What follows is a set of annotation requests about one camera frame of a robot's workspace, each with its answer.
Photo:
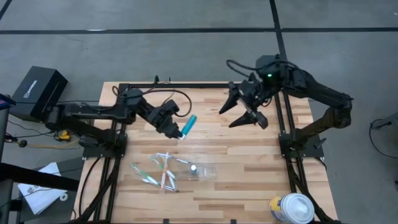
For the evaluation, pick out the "white lidded wipes canister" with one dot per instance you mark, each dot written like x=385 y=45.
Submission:
x=295 y=208

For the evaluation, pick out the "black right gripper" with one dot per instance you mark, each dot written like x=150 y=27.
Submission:
x=252 y=93

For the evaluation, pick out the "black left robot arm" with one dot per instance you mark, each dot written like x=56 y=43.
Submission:
x=93 y=110

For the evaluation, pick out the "clear acrylic three-compartment organizer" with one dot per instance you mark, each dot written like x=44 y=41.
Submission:
x=208 y=172

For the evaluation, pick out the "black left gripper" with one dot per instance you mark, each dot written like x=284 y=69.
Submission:
x=158 y=116

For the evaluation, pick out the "black metal table frame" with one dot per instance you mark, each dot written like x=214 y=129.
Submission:
x=93 y=153

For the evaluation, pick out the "small white tape roll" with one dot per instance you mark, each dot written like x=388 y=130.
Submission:
x=64 y=197

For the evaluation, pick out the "yellow tool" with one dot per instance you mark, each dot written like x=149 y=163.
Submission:
x=64 y=135

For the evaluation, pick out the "teal mouthwash bottle white cap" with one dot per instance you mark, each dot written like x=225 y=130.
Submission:
x=193 y=169
x=189 y=124

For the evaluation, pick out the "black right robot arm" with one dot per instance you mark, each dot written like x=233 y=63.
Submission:
x=323 y=90

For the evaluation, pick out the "black beam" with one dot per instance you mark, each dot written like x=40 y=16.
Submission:
x=37 y=180

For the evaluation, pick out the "black cardboard box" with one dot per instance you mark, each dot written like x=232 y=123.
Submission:
x=37 y=91

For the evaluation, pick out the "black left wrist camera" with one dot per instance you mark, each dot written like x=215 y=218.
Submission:
x=171 y=106

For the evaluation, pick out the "white paper sheets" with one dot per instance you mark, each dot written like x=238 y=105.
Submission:
x=40 y=196

